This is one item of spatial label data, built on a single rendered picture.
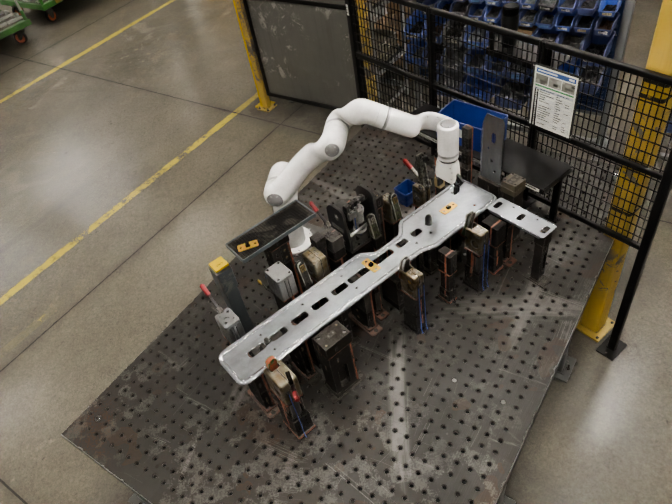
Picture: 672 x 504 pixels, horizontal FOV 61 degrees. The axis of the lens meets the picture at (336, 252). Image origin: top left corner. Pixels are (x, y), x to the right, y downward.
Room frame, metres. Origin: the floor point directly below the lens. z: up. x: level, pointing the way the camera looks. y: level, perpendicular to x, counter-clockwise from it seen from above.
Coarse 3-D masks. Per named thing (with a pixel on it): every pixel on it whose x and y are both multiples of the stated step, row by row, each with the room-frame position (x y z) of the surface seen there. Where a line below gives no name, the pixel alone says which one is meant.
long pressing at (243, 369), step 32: (448, 192) 1.96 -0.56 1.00; (480, 192) 1.92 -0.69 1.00; (416, 224) 1.80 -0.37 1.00; (448, 224) 1.76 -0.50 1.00; (416, 256) 1.62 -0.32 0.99; (320, 288) 1.54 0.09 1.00; (352, 288) 1.51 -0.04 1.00; (288, 320) 1.41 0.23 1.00; (320, 320) 1.38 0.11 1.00; (224, 352) 1.32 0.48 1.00; (288, 352) 1.27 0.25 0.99
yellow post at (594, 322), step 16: (656, 32) 1.79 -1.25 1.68; (656, 48) 1.78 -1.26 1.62; (656, 64) 1.76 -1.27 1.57; (640, 96) 1.79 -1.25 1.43; (656, 96) 1.74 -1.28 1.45; (640, 128) 1.76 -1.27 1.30; (656, 128) 1.72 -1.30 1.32; (640, 160) 1.73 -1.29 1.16; (624, 176) 1.77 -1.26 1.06; (640, 176) 1.72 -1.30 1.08; (624, 192) 1.75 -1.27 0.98; (624, 208) 1.74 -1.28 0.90; (640, 208) 1.76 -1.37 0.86; (608, 224) 1.78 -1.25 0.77; (608, 256) 1.75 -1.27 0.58; (624, 256) 1.75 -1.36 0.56; (608, 272) 1.73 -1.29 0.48; (608, 288) 1.72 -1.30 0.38; (592, 304) 1.76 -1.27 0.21; (608, 304) 1.74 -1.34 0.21; (592, 320) 1.74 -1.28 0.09; (608, 320) 1.78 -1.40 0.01; (592, 336) 1.70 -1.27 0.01
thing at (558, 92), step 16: (544, 80) 2.10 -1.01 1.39; (560, 80) 2.04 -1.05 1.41; (576, 80) 1.98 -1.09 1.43; (544, 96) 2.09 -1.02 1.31; (560, 96) 2.03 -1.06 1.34; (576, 96) 1.97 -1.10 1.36; (528, 112) 2.15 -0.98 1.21; (544, 112) 2.09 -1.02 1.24; (560, 112) 2.02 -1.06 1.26; (544, 128) 2.08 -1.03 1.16; (560, 128) 2.01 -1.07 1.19
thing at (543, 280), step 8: (544, 232) 1.61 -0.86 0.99; (536, 240) 1.61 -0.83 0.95; (544, 240) 1.58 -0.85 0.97; (536, 248) 1.61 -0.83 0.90; (544, 248) 1.59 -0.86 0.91; (536, 256) 1.61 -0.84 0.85; (544, 256) 1.61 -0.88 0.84; (536, 264) 1.60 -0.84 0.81; (544, 264) 1.61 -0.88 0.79; (528, 272) 1.65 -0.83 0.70; (536, 272) 1.60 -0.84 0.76; (536, 280) 1.59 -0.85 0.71; (544, 280) 1.59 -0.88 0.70
